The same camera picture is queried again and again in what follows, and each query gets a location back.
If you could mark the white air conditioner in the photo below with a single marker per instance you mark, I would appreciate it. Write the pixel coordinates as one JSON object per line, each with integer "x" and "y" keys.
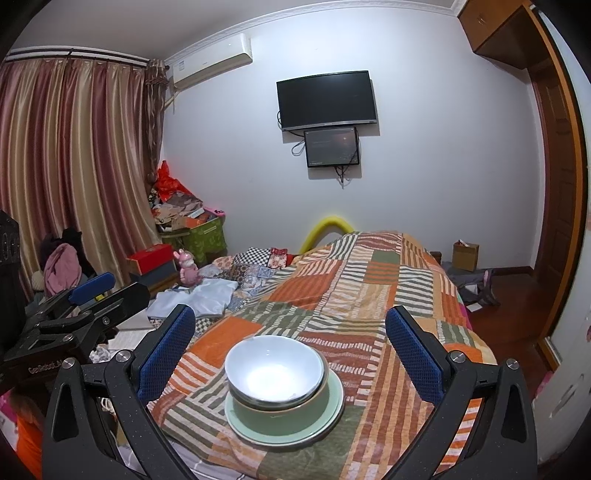
{"x": 207, "y": 62}

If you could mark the floral patchwork quilt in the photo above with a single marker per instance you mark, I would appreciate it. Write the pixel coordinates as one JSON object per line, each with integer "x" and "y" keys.
{"x": 254, "y": 281}

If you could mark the white spotted bowl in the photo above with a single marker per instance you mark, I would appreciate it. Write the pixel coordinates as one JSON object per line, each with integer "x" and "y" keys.
{"x": 272, "y": 369}

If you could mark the wooden overhead cabinet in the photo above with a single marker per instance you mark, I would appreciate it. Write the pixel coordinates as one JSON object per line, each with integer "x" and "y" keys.
{"x": 498, "y": 27}

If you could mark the black white checkered cloth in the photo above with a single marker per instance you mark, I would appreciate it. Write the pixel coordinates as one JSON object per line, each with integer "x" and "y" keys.
{"x": 251, "y": 257}

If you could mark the white paper sheet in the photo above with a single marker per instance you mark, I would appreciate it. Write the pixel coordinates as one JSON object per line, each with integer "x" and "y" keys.
{"x": 473, "y": 307}

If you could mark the grey bag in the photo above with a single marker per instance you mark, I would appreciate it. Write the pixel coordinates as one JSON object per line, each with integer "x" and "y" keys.
{"x": 475, "y": 288}

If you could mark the pink plastic item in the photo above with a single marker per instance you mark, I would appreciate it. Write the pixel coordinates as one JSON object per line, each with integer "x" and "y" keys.
{"x": 541, "y": 387}

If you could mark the black wall television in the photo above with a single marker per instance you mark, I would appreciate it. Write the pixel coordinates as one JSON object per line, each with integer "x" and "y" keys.
{"x": 328, "y": 99}

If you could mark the curtain rail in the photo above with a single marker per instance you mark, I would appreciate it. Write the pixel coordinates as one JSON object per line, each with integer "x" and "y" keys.
{"x": 78, "y": 55}

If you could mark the small black monitor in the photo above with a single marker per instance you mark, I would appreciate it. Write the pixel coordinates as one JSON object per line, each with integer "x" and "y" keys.
{"x": 331, "y": 146}

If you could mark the dark grey box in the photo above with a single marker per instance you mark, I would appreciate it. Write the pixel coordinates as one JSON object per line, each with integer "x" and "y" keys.
{"x": 157, "y": 279}

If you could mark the light blue cloth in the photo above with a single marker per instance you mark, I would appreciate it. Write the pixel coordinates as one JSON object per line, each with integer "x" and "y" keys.
{"x": 203, "y": 295}

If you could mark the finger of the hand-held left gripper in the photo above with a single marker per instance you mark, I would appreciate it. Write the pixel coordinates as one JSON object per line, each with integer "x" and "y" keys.
{"x": 120, "y": 304}
{"x": 92, "y": 287}

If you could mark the pink rabbit toy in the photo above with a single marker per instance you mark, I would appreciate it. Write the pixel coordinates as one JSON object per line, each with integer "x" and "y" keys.
{"x": 188, "y": 270}

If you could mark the pink cloth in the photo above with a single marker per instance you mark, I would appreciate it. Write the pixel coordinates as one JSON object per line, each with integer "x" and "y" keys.
{"x": 62, "y": 272}

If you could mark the striped patchwork blanket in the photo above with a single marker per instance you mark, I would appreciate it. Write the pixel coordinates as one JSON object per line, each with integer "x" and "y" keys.
{"x": 369, "y": 286}

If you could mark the red box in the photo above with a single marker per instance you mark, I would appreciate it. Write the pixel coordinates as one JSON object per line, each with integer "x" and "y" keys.
{"x": 150, "y": 258}

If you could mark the light green plate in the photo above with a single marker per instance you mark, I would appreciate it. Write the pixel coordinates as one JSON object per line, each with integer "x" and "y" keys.
{"x": 258, "y": 434}

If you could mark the wooden door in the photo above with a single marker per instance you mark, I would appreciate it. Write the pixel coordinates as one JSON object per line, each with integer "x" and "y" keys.
{"x": 556, "y": 207}

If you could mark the striped red beige curtain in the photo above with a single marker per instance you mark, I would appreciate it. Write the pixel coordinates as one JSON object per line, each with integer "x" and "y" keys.
{"x": 78, "y": 161}

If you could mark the green storage box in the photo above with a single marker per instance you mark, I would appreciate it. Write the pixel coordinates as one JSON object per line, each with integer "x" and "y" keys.
{"x": 205, "y": 240}

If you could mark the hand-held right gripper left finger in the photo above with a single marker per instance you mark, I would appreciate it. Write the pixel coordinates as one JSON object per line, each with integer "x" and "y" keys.
{"x": 166, "y": 355}

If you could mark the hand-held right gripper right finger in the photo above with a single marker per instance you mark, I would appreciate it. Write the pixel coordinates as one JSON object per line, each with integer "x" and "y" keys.
{"x": 415, "y": 355}

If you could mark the green bowl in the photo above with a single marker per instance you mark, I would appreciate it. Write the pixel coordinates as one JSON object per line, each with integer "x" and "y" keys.
{"x": 286, "y": 419}

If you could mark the yellow foam tube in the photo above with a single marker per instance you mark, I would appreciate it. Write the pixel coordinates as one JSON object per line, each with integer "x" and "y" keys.
{"x": 328, "y": 221}

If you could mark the brown cardboard box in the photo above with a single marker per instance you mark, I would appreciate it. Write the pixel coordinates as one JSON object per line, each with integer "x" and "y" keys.
{"x": 465, "y": 256}

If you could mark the red plastic bag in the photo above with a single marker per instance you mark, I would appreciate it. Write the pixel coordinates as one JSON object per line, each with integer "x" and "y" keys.
{"x": 171, "y": 182}

